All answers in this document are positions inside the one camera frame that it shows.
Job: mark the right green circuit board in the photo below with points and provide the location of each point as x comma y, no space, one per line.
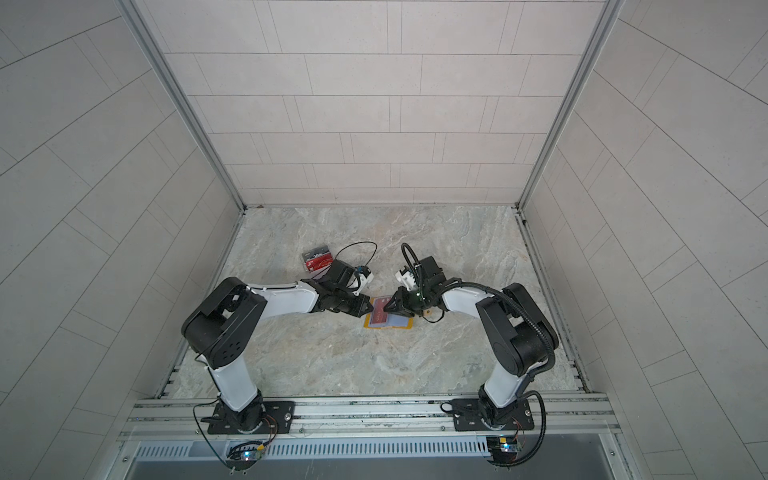
503,451

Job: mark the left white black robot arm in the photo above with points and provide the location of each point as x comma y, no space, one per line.
222,326

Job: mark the white vent grille strip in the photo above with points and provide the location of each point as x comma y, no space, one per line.
323,448

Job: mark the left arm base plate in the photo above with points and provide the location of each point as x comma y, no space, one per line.
263,417

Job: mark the aluminium mounting rail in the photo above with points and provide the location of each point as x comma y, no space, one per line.
567,412

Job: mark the red VIP card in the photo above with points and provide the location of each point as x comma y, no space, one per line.
317,263

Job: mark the green circuit board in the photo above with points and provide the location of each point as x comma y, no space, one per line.
503,451
243,456

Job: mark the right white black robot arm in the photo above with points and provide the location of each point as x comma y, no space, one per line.
521,338

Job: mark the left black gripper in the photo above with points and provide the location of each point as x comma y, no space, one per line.
360,310

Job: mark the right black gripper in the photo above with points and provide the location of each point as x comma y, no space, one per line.
402,304

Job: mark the black VIP card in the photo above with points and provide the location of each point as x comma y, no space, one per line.
317,251

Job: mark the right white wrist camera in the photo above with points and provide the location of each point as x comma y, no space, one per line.
407,279

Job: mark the clear acrylic card box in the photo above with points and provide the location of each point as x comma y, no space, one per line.
317,258

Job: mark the yellow leather card holder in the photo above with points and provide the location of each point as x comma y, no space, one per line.
395,322

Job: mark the left green circuit board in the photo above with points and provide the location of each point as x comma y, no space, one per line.
243,456

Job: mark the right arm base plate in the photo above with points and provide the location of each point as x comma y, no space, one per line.
474,414

